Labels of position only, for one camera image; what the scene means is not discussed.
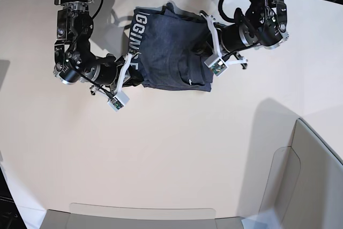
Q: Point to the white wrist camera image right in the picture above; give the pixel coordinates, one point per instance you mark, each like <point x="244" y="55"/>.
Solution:
<point x="216" y="65"/>

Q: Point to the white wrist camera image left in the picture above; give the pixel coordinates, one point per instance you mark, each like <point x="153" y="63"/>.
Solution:
<point x="119" y="100"/>

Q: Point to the robot arm image left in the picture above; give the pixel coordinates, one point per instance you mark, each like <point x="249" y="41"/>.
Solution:
<point x="74" y="61"/>

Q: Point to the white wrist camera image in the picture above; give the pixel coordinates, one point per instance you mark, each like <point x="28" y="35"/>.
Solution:
<point x="216" y="65"/>
<point x="119" y="100"/>

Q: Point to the dark blue t-shirt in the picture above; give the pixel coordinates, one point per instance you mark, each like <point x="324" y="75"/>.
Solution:
<point x="169" y="49"/>

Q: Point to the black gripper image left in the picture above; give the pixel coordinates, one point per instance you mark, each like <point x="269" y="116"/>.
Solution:
<point x="113" y="73"/>

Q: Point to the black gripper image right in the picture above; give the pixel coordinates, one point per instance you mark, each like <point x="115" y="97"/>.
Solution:
<point x="230" y="57"/>

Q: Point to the grey bin right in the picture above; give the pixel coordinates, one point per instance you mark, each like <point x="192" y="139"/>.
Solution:
<point x="304" y="187"/>

